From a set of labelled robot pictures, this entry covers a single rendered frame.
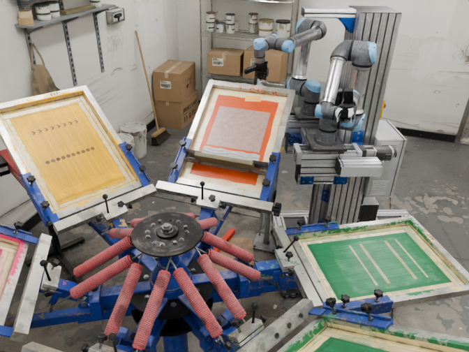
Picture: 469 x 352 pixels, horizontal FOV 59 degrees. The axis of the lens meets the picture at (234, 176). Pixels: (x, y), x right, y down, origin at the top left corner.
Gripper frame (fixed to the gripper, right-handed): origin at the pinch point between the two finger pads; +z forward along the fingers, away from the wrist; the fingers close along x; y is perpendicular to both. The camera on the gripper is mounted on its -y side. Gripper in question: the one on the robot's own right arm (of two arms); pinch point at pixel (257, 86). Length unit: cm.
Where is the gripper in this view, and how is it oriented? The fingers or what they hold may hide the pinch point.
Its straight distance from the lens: 295.7
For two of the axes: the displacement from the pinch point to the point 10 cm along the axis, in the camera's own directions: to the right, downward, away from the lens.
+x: 2.9, -7.1, 6.4
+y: 9.5, 1.7, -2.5
